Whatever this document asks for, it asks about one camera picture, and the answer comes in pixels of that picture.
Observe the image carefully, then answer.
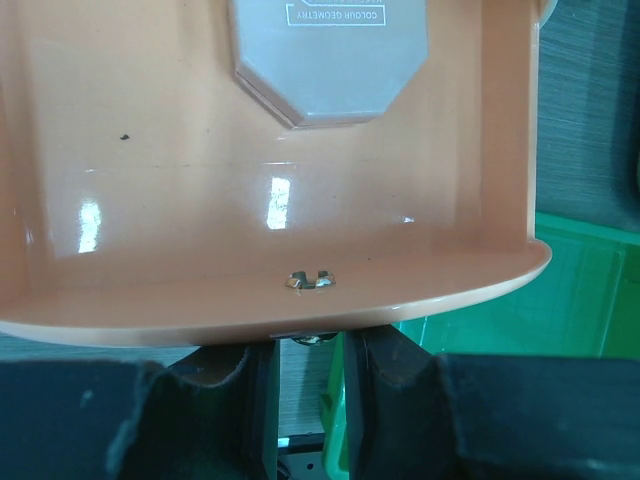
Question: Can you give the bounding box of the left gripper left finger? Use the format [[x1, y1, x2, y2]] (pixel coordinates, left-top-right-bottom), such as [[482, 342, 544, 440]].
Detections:
[[1, 342, 279, 479]]

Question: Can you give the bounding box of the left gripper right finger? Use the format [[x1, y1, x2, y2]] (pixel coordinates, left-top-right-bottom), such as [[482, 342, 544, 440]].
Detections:
[[344, 326, 639, 479]]

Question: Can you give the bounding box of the green plastic tray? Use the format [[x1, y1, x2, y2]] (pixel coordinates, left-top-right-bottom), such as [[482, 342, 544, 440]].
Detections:
[[322, 213, 639, 479]]

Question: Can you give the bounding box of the cream round drawer cabinet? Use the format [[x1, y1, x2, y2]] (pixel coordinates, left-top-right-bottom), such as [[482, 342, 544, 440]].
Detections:
[[1, 1, 554, 347]]

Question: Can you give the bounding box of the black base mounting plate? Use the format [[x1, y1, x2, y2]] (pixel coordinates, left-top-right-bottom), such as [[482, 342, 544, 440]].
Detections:
[[277, 433, 328, 480]]

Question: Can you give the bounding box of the grey octagonal compact box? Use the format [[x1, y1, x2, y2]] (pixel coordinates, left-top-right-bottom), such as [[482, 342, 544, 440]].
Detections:
[[228, 0, 429, 128]]

